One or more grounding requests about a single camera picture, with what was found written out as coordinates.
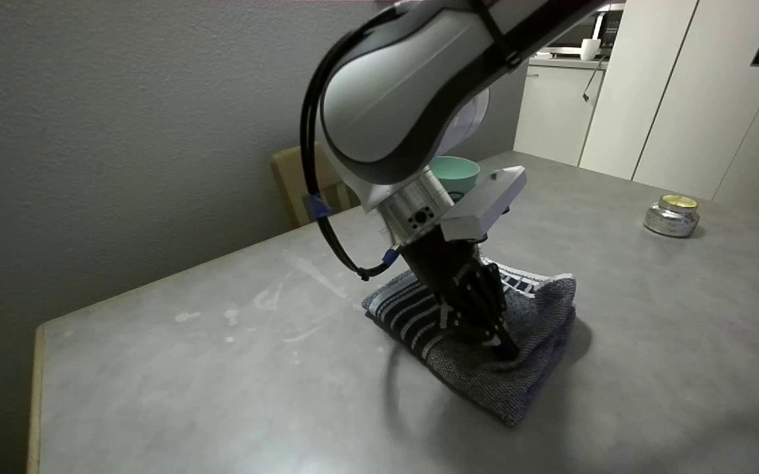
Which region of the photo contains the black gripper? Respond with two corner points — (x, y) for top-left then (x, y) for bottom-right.
(396, 228), (526, 364)

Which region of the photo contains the grey towel with white stripes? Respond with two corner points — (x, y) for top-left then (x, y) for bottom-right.
(361, 256), (580, 431)

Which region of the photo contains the teal ceramic bowl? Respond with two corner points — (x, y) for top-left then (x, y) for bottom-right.
(428, 152), (485, 199)

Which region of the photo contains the glass jar with yellow candle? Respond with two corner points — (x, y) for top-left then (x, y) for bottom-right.
(640, 193), (705, 243)

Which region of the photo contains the wooden chair with solid back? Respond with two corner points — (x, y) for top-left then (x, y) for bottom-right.
(269, 141), (365, 228)

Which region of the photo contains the white counter cabinet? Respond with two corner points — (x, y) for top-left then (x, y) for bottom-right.
(511, 58), (611, 171)

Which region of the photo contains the white tall cabinet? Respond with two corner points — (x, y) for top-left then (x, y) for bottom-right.
(578, 0), (759, 224)

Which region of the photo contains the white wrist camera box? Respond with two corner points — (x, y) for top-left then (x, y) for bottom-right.
(436, 164), (531, 245)

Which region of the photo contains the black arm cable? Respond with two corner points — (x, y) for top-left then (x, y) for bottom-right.
(298, 20), (400, 283)

